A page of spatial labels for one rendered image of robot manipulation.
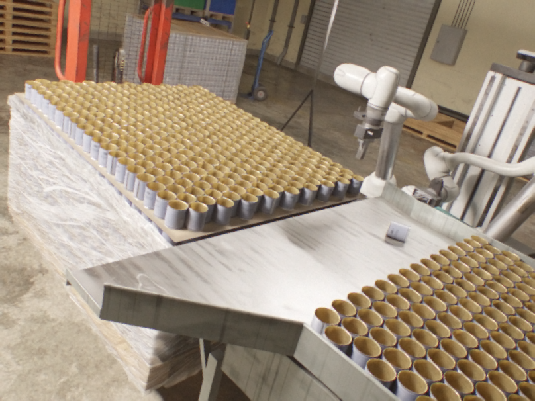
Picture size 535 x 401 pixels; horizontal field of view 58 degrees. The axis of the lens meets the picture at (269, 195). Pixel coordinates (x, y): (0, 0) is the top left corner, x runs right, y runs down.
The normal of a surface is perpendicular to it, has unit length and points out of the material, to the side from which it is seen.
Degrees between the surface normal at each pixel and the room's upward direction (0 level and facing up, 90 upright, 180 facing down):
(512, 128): 90
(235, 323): 90
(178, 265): 0
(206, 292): 0
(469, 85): 90
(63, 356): 0
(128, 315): 90
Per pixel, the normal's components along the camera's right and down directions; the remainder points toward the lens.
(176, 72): 0.65, 0.44
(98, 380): 0.23, -0.89
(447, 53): -0.70, 0.13
